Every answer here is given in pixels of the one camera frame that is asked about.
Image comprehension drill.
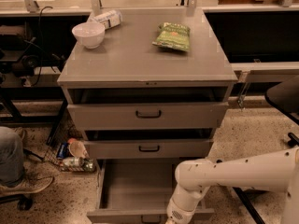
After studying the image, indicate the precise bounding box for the grey bottom drawer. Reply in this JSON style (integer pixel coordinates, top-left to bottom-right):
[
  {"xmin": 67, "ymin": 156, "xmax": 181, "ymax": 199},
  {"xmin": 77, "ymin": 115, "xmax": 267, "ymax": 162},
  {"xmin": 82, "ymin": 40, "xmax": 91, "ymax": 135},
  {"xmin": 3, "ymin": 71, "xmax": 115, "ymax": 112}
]
[{"xmin": 86, "ymin": 158, "xmax": 215, "ymax": 224}]

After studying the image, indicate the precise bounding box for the grey drawer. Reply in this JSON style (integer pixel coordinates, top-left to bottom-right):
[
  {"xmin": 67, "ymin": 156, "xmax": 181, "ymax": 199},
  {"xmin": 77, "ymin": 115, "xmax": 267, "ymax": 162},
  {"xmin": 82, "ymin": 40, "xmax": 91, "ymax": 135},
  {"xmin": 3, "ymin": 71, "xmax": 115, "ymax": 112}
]
[
  {"xmin": 86, "ymin": 158, "xmax": 215, "ymax": 224},
  {"xmin": 67, "ymin": 103, "xmax": 228, "ymax": 131},
  {"xmin": 84, "ymin": 139, "xmax": 213, "ymax": 160}
]

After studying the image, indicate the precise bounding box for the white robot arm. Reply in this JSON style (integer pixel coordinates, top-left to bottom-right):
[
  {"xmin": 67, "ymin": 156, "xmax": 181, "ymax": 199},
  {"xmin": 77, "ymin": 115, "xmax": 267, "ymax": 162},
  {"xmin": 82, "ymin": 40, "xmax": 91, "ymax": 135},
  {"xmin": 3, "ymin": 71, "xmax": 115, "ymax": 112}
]
[{"xmin": 165, "ymin": 147, "xmax": 299, "ymax": 224}]

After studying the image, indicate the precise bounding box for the grey metal drawer cabinet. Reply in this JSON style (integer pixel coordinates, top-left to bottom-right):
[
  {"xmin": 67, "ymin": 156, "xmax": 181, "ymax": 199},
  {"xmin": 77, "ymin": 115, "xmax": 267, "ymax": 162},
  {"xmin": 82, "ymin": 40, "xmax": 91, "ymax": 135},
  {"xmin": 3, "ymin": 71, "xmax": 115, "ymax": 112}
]
[{"xmin": 57, "ymin": 7, "xmax": 239, "ymax": 173}]

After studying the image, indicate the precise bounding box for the grey middle drawer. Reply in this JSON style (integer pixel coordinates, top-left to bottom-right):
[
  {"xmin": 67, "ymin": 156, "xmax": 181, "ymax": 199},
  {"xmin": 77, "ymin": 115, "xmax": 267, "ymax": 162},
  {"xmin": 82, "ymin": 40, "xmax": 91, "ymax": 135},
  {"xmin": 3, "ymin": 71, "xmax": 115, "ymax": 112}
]
[{"xmin": 84, "ymin": 139, "xmax": 213, "ymax": 160}]

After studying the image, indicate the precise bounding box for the grey top drawer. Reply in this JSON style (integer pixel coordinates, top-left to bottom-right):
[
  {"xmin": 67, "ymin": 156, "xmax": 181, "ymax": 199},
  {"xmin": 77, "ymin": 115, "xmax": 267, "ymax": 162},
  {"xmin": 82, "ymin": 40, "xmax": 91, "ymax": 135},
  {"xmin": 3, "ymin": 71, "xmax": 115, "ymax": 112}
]
[{"xmin": 67, "ymin": 103, "xmax": 228, "ymax": 131}]

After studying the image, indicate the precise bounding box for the green chip bag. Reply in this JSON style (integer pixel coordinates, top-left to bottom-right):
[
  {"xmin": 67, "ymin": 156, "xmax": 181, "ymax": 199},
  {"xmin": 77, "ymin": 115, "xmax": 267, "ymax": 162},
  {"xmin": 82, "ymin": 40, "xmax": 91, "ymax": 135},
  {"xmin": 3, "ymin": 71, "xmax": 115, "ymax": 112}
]
[{"xmin": 152, "ymin": 22, "xmax": 191, "ymax": 52}]

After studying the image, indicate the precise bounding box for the clear plastic cup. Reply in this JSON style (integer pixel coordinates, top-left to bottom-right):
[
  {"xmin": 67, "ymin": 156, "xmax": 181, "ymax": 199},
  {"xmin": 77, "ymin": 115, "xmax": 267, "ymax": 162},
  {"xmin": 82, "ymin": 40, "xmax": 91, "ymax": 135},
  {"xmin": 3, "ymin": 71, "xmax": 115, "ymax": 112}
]
[{"xmin": 68, "ymin": 138, "xmax": 88, "ymax": 159}]

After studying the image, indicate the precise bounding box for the green glass bottle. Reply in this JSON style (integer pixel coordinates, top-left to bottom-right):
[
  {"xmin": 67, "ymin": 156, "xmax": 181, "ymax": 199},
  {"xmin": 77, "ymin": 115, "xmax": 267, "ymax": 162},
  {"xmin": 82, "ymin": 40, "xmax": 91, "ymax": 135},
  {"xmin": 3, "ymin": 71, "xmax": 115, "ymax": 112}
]
[{"xmin": 62, "ymin": 157, "xmax": 95, "ymax": 173}]

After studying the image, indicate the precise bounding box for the white ceramic bowl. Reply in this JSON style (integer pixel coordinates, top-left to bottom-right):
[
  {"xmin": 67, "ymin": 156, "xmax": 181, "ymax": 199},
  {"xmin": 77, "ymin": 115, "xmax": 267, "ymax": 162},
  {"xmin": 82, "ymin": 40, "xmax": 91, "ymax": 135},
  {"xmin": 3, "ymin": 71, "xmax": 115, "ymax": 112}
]
[{"xmin": 72, "ymin": 21, "xmax": 106, "ymax": 49}]

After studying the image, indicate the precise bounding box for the white plastic bottle lying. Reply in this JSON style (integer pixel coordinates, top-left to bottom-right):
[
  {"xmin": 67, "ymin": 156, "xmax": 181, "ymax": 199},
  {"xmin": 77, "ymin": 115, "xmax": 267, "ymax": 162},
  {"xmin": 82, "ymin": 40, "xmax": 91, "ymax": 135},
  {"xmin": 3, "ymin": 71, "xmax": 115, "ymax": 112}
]
[{"xmin": 90, "ymin": 9, "xmax": 122, "ymax": 30}]

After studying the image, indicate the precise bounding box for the blue soda can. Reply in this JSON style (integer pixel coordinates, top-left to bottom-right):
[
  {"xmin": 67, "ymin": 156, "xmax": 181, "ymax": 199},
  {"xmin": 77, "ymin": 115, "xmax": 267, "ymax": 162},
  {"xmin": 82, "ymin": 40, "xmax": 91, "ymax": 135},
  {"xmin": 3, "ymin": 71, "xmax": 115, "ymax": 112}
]
[{"xmin": 56, "ymin": 142, "xmax": 69, "ymax": 160}]

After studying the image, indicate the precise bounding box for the black machine on left shelf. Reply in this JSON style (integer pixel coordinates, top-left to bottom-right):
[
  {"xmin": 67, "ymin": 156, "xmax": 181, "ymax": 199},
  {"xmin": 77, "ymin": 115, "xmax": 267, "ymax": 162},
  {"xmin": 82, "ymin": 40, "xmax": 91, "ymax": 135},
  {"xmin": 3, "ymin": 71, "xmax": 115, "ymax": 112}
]
[{"xmin": 0, "ymin": 23, "xmax": 65, "ymax": 87}]

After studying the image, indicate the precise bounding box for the tan sneaker shoe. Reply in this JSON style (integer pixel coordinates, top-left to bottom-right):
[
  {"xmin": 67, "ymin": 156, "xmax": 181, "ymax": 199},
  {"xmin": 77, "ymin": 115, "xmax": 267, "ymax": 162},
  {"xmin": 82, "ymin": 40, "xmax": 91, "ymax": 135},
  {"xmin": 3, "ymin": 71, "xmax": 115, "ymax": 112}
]
[{"xmin": 0, "ymin": 176, "xmax": 54, "ymax": 197}]

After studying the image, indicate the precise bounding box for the person leg in jeans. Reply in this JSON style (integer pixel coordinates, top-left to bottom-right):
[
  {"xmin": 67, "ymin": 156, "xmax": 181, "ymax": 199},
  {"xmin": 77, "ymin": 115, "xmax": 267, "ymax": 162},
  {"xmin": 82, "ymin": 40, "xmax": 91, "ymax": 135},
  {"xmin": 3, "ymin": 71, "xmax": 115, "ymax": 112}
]
[{"xmin": 0, "ymin": 127, "xmax": 24, "ymax": 188}]

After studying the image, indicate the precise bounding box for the black office chair caster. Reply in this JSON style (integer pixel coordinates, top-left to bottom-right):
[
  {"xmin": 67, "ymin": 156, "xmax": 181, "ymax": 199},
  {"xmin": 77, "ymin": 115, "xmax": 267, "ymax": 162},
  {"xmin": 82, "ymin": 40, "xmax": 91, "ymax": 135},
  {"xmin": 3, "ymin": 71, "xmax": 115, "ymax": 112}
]
[{"xmin": 0, "ymin": 194, "xmax": 33, "ymax": 211}]

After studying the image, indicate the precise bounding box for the black wire basket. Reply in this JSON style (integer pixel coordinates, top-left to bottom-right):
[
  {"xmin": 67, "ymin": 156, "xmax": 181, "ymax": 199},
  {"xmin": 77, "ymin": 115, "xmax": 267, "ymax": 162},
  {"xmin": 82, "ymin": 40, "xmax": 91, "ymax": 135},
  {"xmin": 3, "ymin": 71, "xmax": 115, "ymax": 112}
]
[{"xmin": 45, "ymin": 111, "xmax": 84, "ymax": 172}]

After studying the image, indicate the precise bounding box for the black cable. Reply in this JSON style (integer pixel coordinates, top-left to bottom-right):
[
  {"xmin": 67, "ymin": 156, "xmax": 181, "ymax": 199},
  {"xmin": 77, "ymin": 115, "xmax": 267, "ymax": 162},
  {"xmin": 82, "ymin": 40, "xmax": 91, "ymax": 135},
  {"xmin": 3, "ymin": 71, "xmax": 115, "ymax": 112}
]
[{"xmin": 23, "ymin": 6, "xmax": 60, "ymax": 88}]

